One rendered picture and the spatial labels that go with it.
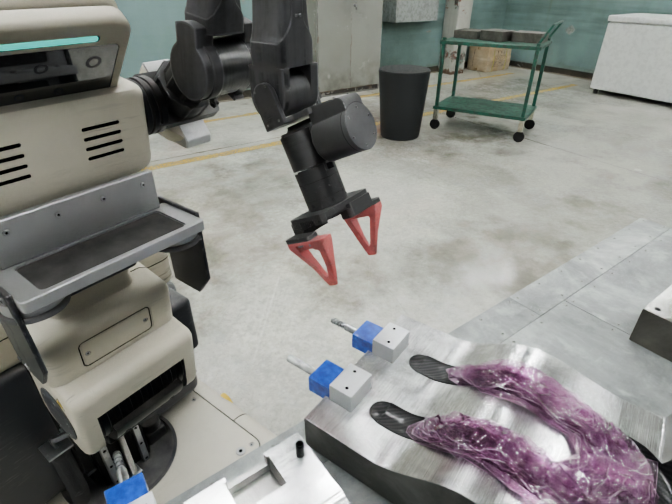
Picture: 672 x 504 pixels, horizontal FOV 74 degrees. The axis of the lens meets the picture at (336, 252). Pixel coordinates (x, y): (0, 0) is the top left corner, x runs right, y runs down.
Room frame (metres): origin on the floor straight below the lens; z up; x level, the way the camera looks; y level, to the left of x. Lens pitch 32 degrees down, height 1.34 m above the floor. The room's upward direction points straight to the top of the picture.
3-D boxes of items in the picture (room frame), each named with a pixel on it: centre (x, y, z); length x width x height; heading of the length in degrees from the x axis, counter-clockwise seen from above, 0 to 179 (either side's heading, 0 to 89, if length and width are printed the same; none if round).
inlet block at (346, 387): (0.45, 0.02, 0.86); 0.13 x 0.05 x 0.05; 54
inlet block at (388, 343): (0.53, -0.05, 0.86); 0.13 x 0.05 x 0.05; 54
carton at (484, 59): (8.10, -2.58, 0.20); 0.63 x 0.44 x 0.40; 124
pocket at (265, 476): (0.27, 0.09, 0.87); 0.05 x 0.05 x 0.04; 36
